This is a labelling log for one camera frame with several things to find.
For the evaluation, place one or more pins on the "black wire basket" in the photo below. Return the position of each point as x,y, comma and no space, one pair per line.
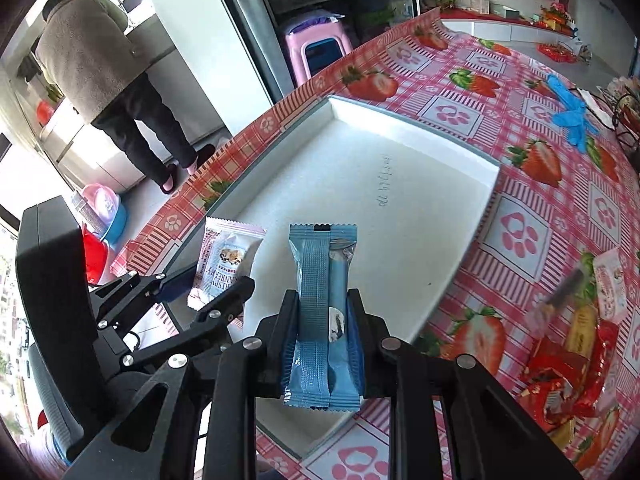
626,125

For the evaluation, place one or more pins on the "white shallow tray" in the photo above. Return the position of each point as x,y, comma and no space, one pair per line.
416,196

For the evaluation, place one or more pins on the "yellow snack packet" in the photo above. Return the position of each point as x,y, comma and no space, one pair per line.
582,334

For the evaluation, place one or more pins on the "pink white snack packet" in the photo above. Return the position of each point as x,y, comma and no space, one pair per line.
611,287

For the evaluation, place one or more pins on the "blue snack wrapper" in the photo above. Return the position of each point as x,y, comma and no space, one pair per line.
323,368

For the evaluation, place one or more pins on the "pink blue basin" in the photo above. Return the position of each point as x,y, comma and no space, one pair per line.
110,210

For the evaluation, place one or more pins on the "blue rubber glove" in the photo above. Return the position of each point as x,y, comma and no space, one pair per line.
574,116

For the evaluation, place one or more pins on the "red plastic bucket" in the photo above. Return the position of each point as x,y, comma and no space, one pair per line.
96,253

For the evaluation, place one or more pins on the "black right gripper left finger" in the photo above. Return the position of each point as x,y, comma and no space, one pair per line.
240,389

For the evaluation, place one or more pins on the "person in beige coat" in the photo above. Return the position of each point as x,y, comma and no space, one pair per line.
85,50

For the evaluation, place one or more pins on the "red snack packet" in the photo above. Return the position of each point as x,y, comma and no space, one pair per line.
562,384

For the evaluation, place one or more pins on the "strawberry pattern tablecloth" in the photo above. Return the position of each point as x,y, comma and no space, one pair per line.
555,206

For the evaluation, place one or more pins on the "pink plastic stool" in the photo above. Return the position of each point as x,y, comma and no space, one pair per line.
313,41

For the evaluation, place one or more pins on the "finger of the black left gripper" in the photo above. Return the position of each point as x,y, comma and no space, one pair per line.
195,324

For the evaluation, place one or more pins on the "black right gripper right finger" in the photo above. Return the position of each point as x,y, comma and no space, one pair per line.
448,419

